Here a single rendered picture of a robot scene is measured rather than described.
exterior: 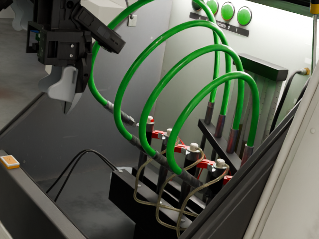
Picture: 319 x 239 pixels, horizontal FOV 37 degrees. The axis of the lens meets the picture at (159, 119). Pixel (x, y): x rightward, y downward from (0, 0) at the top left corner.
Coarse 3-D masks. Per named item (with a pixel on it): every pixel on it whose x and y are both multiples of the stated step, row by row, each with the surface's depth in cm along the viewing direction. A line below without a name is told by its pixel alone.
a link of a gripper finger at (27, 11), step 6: (18, 0) 87; (24, 0) 88; (18, 6) 87; (24, 6) 88; (30, 6) 88; (24, 12) 88; (30, 12) 88; (24, 18) 87; (30, 18) 88; (24, 24) 87
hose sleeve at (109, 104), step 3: (108, 102) 104; (111, 102) 105; (102, 105) 104; (105, 105) 103; (108, 105) 104; (111, 105) 104; (105, 108) 104; (108, 108) 104; (111, 108) 104; (111, 111) 105; (123, 114) 107; (126, 114) 108; (123, 117) 107; (126, 117) 108; (129, 117) 109; (123, 120) 108; (126, 120) 108
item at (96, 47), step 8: (144, 0) 100; (152, 0) 101; (200, 0) 109; (128, 8) 98; (136, 8) 99; (208, 8) 111; (120, 16) 98; (208, 16) 113; (112, 24) 97; (216, 40) 117; (96, 48) 97; (216, 56) 119; (216, 64) 120; (216, 72) 121; (216, 88) 123; (96, 96) 101; (104, 104) 103; (208, 104) 125
